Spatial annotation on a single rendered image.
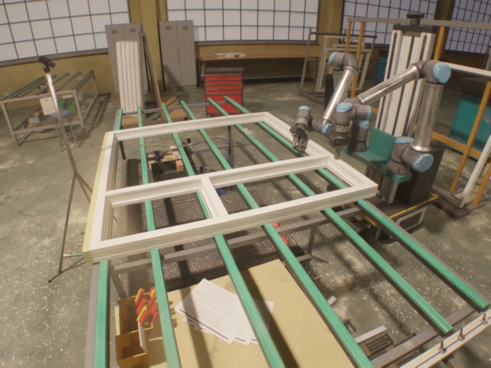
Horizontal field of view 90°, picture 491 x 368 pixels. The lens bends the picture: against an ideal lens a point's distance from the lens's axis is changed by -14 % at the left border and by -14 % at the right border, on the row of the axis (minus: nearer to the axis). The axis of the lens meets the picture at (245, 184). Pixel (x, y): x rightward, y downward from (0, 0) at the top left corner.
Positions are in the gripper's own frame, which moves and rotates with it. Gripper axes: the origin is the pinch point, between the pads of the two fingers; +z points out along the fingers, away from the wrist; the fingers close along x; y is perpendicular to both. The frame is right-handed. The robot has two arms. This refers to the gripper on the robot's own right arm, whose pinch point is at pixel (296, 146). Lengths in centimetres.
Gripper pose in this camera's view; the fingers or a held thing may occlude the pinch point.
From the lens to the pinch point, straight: 201.8
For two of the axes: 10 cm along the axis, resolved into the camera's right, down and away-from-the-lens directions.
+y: 6.4, -0.9, -7.6
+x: 7.2, 4.2, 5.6
